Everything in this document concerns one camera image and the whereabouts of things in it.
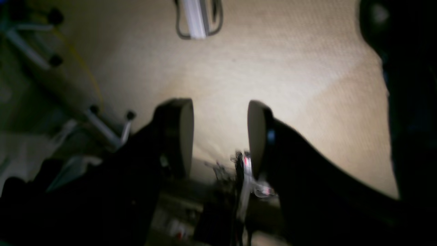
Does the white bar with cable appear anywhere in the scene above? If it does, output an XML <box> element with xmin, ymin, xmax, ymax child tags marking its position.
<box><xmin>173</xmin><ymin>0</ymin><xmax>224</xmax><ymax>40</ymax></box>

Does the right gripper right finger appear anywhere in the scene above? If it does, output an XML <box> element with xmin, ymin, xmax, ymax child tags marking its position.
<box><xmin>247</xmin><ymin>100</ymin><xmax>436</xmax><ymax>246</ymax></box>

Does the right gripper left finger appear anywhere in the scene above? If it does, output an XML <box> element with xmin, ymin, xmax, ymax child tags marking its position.
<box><xmin>0</xmin><ymin>98</ymin><xmax>194</xmax><ymax>246</ymax></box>

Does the grey metal stand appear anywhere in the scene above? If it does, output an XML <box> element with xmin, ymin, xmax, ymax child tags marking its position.
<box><xmin>1</xmin><ymin>3</ymin><xmax>136</xmax><ymax>149</ymax></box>

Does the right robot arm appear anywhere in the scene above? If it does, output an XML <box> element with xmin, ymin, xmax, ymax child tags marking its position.
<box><xmin>1</xmin><ymin>0</ymin><xmax>436</xmax><ymax>246</ymax></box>

